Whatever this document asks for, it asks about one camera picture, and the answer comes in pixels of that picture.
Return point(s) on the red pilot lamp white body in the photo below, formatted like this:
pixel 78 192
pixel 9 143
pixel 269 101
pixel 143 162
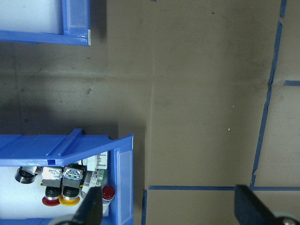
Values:
pixel 108 191

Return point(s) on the blue bin with push buttons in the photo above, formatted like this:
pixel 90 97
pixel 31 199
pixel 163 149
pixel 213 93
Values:
pixel 70 145

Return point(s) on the white contact block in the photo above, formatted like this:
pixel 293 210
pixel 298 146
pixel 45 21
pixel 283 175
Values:
pixel 96 162

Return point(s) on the green push button white body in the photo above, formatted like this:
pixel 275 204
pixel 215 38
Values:
pixel 96 179

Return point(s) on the black round push button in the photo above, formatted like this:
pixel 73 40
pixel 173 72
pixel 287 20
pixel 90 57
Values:
pixel 23 177

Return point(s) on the blue bin with capacitors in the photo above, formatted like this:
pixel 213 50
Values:
pixel 77 14

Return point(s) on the yellow mushroom push button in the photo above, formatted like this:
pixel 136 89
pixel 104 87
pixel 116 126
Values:
pixel 70 180

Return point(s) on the red mushroom push button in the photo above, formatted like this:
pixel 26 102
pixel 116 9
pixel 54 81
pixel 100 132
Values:
pixel 52 180

